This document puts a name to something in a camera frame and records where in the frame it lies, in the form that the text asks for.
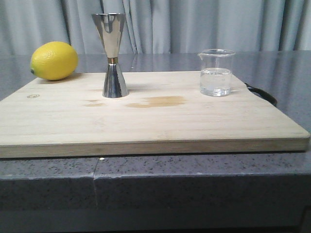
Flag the clear glass beaker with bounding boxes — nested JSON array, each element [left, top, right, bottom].
[[198, 49, 236, 97]]

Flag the silver double jigger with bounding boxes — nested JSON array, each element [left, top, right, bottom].
[[92, 13, 128, 98]]

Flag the wooden cutting board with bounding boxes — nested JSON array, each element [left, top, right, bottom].
[[0, 71, 310, 158]]

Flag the grey curtain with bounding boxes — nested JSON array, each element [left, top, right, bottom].
[[0, 0, 311, 55]]

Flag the yellow lemon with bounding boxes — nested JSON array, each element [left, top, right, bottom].
[[30, 41, 78, 81]]

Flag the black board handle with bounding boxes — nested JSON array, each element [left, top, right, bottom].
[[244, 83, 277, 107]]

